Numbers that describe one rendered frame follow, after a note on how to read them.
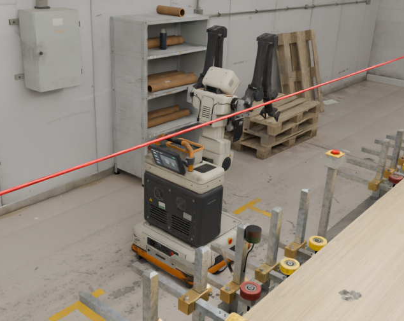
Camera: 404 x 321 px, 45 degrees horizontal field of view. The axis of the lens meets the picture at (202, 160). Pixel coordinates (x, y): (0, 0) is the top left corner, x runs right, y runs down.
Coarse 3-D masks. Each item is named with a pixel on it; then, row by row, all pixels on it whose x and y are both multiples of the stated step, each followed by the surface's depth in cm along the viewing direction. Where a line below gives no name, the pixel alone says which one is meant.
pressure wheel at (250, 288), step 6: (246, 282) 192; (252, 282) 192; (240, 288) 189; (246, 288) 189; (252, 288) 189; (258, 288) 189; (240, 294) 189; (246, 294) 186; (252, 294) 185; (258, 294) 187; (252, 300) 186
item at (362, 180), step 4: (340, 172) 317; (344, 172) 317; (344, 176) 316; (348, 176) 314; (352, 176) 312; (356, 176) 311; (360, 176) 311; (356, 180) 311; (360, 180) 309; (364, 180) 307; (368, 180) 306; (368, 184) 306; (380, 184) 302; (384, 184) 302; (380, 188) 302; (384, 188) 300; (388, 188) 298; (392, 188) 297
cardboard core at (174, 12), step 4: (156, 8) 468; (160, 8) 465; (164, 8) 461; (168, 8) 459; (172, 8) 456; (176, 8) 454; (180, 8) 451; (160, 12) 467; (164, 12) 462; (168, 12) 459; (172, 12) 456; (176, 12) 453; (180, 12) 459; (184, 12) 456; (180, 16) 453
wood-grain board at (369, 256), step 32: (352, 224) 239; (384, 224) 241; (320, 256) 212; (352, 256) 213; (384, 256) 214; (288, 288) 190; (320, 288) 191; (352, 288) 192; (384, 288) 193; (256, 320) 173; (288, 320) 173; (320, 320) 174; (352, 320) 175; (384, 320) 176
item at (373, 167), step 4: (348, 160) 338; (352, 160) 336; (356, 160) 336; (356, 164) 335; (360, 164) 333; (364, 164) 331; (368, 164) 330; (368, 168) 330; (372, 168) 328; (376, 168) 327; (384, 168) 325; (396, 172) 320
